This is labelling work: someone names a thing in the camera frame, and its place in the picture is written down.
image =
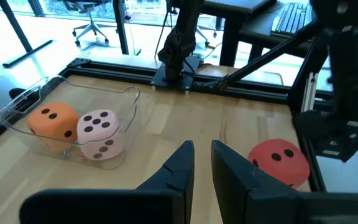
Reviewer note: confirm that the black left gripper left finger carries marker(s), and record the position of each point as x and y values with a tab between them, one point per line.
166	202

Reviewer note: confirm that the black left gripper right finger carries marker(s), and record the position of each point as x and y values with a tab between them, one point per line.
244	199

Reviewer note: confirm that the red foam die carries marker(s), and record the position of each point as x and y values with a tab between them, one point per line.
278	171

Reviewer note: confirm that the pink foam die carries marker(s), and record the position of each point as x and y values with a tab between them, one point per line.
99	135

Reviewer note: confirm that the orange foam die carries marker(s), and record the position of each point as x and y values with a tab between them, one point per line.
53	127

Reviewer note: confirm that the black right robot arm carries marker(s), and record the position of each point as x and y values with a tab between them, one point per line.
179	43

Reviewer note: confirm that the clear plastic bin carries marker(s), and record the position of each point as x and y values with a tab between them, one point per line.
126	102

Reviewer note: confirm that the black keyboard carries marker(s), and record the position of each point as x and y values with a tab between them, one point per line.
291	18

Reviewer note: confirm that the grey office chair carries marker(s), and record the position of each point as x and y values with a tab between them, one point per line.
90	28

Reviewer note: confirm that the grey desk with black legs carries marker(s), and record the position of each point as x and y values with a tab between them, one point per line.
20	40

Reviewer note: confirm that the silver aluminium bracket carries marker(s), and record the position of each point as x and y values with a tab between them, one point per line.
309	93

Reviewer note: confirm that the black aluminium rig frame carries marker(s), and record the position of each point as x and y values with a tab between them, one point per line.
117	72

